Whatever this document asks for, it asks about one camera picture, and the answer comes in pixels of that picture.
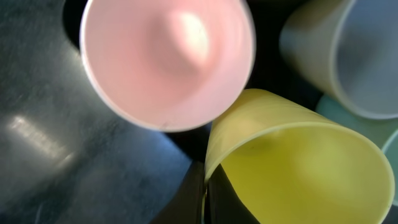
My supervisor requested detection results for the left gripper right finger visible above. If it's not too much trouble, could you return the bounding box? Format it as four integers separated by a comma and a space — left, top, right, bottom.
205, 164, 261, 224

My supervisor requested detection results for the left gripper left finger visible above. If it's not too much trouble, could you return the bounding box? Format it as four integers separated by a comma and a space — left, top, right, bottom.
149, 161, 206, 224

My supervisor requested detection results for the yellow cup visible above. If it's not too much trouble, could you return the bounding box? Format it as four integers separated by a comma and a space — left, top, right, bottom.
203, 88, 396, 224

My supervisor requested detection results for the pink cup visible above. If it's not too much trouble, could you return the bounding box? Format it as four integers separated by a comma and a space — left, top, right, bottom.
79, 0, 257, 133

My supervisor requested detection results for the green cup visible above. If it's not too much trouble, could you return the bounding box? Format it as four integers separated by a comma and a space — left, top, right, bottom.
315, 95, 398, 207

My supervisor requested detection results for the grey cup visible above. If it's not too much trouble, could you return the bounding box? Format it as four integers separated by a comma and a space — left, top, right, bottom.
279, 0, 398, 121

